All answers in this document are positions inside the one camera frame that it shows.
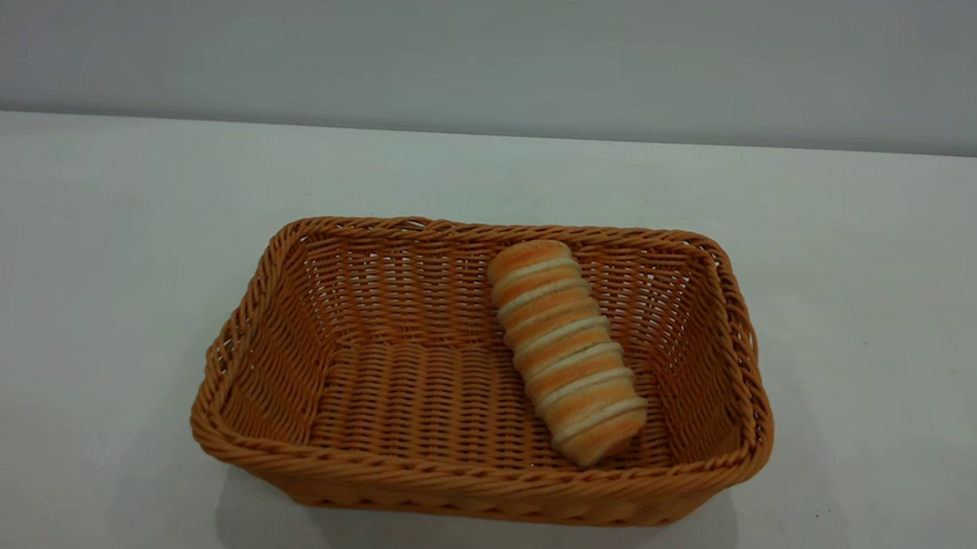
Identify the striped spiral bread roll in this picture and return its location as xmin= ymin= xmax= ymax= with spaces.
xmin=470 ymin=234 xmax=663 ymax=474

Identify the orange woven wicker basket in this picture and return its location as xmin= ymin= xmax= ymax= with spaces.
xmin=184 ymin=189 xmax=791 ymax=545

